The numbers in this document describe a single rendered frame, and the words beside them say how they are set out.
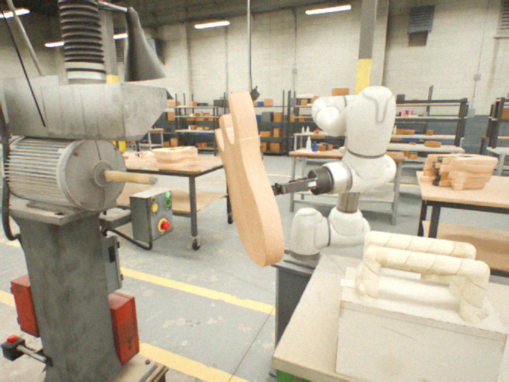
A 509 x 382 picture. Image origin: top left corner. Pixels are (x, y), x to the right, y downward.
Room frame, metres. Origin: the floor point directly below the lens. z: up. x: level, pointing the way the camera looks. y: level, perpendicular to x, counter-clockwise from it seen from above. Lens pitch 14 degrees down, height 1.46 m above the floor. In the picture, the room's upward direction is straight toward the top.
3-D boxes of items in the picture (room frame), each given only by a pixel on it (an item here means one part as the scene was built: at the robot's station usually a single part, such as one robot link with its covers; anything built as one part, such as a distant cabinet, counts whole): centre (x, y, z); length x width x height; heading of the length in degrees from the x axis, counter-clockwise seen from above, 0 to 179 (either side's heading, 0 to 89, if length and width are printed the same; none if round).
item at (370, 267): (0.55, -0.23, 1.15); 0.03 x 0.03 x 0.09
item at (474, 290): (0.49, -0.38, 1.15); 0.03 x 0.03 x 0.09
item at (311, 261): (1.54, -0.26, 0.73); 0.22 x 0.18 x 0.06; 59
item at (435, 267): (0.52, -0.31, 1.20); 0.20 x 0.03 x 0.03; 69
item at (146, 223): (1.33, 0.52, 0.99); 0.24 x 0.21 x 0.26; 66
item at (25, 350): (1.12, 0.96, 0.46); 0.25 x 0.07 x 0.08; 66
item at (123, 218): (1.27, 0.54, 1.02); 0.19 x 0.04 x 0.04; 156
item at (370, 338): (0.56, -0.32, 1.02); 0.27 x 0.15 x 0.17; 70
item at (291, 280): (1.53, -0.28, 0.35); 0.28 x 0.28 x 0.70; 59
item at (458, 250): (0.59, -0.34, 1.20); 0.20 x 0.03 x 0.03; 69
